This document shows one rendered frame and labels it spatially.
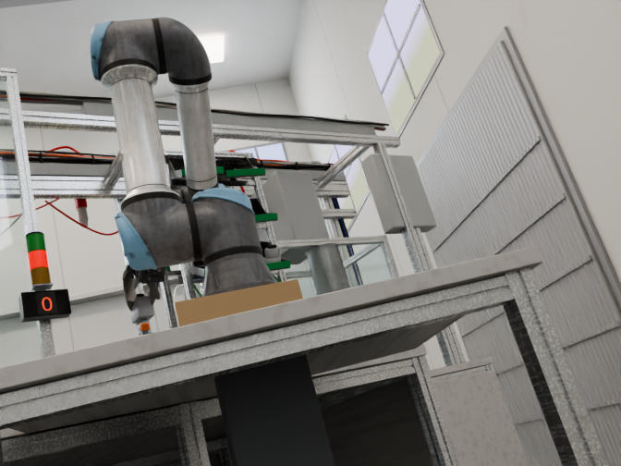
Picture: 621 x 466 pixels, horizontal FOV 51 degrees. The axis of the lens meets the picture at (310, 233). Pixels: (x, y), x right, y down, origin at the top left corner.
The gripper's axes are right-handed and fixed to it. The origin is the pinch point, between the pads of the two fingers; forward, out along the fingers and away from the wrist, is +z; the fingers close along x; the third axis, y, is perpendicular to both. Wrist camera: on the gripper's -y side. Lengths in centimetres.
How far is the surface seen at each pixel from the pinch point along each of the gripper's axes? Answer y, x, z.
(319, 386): 40, 34, 11
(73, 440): 41, -28, 11
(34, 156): -147, 4, -13
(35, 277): -16.3, -23.4, -3.5
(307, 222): -82, 112, 3
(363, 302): 91, -1, -36
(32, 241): -22.8, -22.9, -11.7
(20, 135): -49, -21, -37
